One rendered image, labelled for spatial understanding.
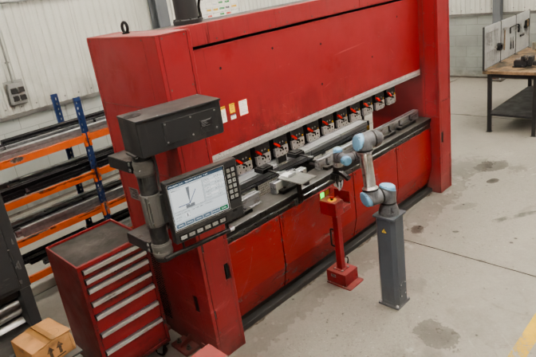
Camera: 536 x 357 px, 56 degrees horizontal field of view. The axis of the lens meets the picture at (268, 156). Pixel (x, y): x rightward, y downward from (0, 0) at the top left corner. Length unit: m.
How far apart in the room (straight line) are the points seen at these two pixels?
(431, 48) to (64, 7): 4.80
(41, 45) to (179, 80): 4.52
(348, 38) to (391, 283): 2.09
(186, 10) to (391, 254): 2.26
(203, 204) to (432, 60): 3.43
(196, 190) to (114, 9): 5.47
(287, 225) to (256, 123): 0.87
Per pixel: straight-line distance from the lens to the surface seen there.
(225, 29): 3.57
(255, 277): 4.01
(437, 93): 5.65
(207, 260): 3.48
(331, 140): 4.95
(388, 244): 3.91
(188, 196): 2.76
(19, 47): 7.38
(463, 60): 11.54
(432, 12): 5.52
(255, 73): 3.78
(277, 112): 3.97
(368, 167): 3.64
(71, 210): 5.01
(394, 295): 4.14
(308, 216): 4.28
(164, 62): 3.05
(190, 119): 2.70
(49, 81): 7.49
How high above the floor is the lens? 2.52
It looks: 19 degrees down
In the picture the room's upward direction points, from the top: 8 degrees counter-clockwise
